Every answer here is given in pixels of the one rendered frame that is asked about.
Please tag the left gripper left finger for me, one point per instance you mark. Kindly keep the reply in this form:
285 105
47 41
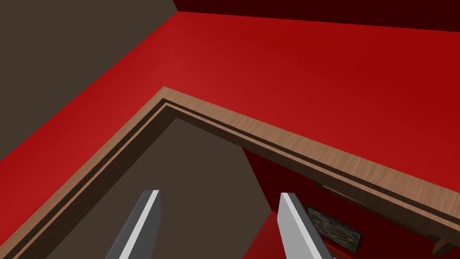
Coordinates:
140 230

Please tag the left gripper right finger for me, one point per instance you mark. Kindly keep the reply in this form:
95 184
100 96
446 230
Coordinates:
296 233

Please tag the dark framed wall picture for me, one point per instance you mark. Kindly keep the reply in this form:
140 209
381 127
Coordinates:
336 228

